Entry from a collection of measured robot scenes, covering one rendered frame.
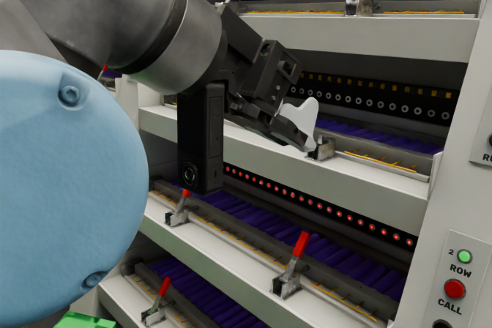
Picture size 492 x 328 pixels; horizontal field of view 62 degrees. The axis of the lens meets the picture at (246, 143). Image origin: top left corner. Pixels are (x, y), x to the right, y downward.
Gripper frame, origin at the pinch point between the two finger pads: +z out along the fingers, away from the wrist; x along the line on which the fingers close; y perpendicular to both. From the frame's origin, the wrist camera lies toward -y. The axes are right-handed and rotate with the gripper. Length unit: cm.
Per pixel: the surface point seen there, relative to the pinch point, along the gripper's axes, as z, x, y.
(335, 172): 4.2, -4.2, -1.0
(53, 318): 15, 58, -54
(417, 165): 9.5, -11.3, 3.7
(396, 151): 9.0, -8.3, 4.6
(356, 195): 5.2, -7.4, -2.8
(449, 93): 16.5, -9.1, 16.5
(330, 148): 6.2, -0.8, 2.2
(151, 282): 18, 35, -33
